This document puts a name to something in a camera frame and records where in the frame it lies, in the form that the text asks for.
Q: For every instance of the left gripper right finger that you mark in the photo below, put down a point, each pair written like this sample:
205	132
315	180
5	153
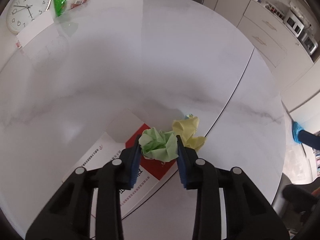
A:
249	215

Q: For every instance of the green plastic wrapper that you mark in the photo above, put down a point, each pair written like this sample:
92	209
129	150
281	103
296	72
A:
59	7

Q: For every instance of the green paper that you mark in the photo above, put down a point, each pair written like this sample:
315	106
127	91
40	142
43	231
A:
159	145

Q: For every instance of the white round wall clock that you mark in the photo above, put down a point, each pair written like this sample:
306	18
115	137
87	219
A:
23	12

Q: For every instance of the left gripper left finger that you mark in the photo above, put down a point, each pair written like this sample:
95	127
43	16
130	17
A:
67	215

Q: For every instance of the white drawer cabinet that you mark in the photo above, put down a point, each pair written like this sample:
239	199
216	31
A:
289	60

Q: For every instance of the white red medicine box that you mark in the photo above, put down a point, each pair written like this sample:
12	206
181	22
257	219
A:
120	134

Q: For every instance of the yellow crumpled paper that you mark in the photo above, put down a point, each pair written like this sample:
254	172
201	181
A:
187	128

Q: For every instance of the microwave oven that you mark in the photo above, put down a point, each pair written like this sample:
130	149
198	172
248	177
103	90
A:
297	27

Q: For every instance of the red white small wrapper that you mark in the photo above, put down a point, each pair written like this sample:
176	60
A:
76	3

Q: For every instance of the white paper card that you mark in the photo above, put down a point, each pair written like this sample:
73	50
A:
33	29

